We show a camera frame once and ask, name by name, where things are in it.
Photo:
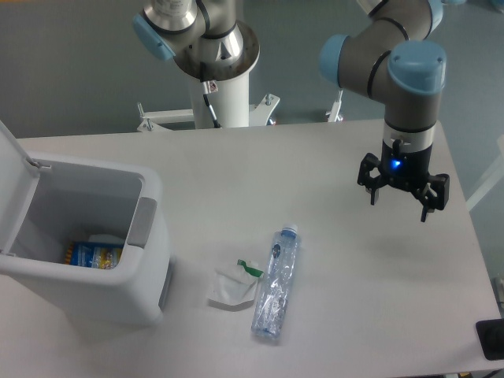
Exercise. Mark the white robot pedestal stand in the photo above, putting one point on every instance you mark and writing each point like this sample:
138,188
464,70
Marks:
218,77

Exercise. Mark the blue yellow snack packet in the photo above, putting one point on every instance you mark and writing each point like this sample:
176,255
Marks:
93,255

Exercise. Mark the clear plastic water bottle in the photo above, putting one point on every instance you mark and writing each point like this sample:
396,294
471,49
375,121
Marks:
276,286

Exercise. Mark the white frame at right edge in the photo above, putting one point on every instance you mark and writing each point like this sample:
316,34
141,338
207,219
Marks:
492,175

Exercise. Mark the crumpled white green pouch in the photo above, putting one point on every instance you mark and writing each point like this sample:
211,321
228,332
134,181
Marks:
234,286

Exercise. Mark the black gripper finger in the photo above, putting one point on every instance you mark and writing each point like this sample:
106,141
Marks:
433,193
372,176

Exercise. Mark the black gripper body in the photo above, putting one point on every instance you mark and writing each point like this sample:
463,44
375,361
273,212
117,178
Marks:
408,171

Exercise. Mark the white plastic trash can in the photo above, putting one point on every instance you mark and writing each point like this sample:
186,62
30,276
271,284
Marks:
50,202

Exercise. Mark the black device at table edge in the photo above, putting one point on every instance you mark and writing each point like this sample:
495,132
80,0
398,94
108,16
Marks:
490,333

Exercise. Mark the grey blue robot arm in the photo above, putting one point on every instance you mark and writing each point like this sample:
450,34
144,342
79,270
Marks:
392,62

